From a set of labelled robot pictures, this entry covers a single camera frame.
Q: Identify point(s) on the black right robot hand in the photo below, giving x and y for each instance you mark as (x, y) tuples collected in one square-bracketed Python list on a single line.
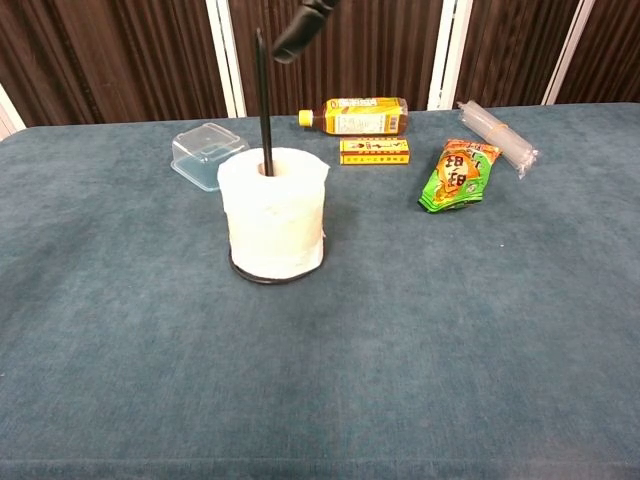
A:
[(300, 30)]

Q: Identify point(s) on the white paper towel roll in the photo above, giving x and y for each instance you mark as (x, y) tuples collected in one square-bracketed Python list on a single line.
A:
[(274, 220)]

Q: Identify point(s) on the black metal paper holder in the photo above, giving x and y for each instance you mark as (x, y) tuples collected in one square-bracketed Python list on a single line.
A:
[(264, 110)]

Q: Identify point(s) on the amber tea bottle yellow cap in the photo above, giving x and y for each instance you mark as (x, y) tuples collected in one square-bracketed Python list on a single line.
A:
[(357, 116)]

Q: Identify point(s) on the yellow rectangular carton box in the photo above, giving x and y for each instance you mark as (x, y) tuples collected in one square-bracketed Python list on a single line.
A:
[(375, 151)]

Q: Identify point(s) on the clear plastic food container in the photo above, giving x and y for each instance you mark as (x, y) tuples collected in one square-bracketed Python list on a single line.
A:
[(197, 152)]

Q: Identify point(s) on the dark brown pleated curtain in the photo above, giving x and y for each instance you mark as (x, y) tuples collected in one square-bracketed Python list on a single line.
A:
[(125, 55)]

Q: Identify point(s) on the green orange snack bag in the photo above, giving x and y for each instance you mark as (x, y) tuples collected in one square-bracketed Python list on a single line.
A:
[(457, 177)]

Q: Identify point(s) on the clear plastic cup sleeve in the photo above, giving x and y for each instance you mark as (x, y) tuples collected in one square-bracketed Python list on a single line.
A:
[(495, 135)]

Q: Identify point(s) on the blue-grey tablecloth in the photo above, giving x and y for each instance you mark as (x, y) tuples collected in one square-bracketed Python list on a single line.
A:
[(150, 350)]

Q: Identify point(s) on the white vertical frame post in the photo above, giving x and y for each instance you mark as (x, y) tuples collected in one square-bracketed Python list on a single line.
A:
[(226, 55), (565, 50), (446, 52), (7, 117)]

